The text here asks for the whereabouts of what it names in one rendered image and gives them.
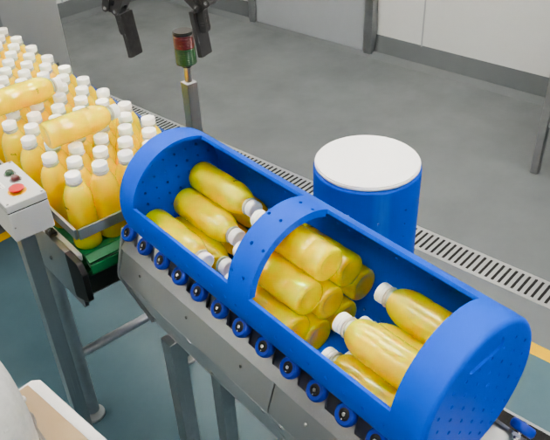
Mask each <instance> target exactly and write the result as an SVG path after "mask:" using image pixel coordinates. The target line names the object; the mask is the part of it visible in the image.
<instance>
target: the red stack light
mask: <svg viewBox="0 0 550 440"><path fill-rule="evenodd" d="M172 37H173V44H174V48H175V49H176V50H178V51H187V50H191V49H193V48H194V47H195V46H196V44H195V39H194V34H192V35H190V36H188V37H184V38H179V37H175V36H174V35H172Z"/></svg>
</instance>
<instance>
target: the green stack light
mask: <svg viewBox="0 0 550 440"><path fill-rule="evenodd" d="M174 50H175V63H176V64H177V65H179V66H192V65H195V64H196V62H197V59H196V47H194V48H193V49H191V50H187V51H178V50H176V49H175V48H174Z"/></svg>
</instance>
